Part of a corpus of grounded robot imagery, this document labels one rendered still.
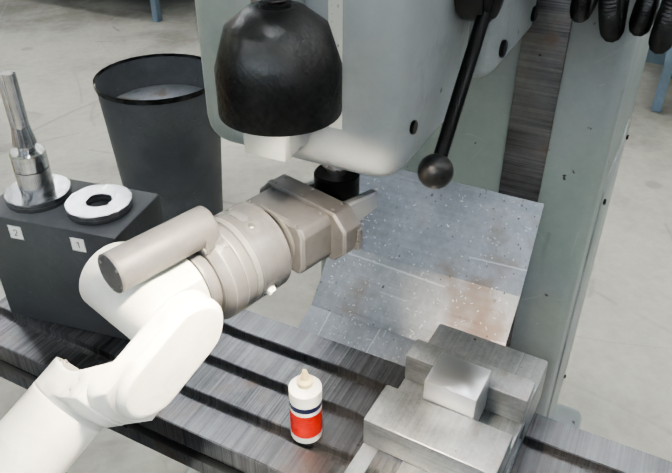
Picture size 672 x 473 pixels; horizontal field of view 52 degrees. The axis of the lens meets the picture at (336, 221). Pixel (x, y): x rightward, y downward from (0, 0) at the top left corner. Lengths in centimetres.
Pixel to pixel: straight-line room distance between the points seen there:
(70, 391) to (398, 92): 34
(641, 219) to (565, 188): 215
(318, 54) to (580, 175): 71
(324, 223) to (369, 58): 18
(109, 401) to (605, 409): 188
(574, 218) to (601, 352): 141
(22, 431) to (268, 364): 48
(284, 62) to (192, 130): 227
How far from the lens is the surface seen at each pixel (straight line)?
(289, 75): 36
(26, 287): 111
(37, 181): 104
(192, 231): 57
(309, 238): 64
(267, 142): 56
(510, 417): 85
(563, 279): 114
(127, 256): 55
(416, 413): 79
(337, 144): 57
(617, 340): 252
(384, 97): 54
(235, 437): 91
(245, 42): 37
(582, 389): 232
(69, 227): 99
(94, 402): 56
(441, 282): 111
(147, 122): 258
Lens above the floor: 161
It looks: 34 degrees down
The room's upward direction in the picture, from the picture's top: straight up
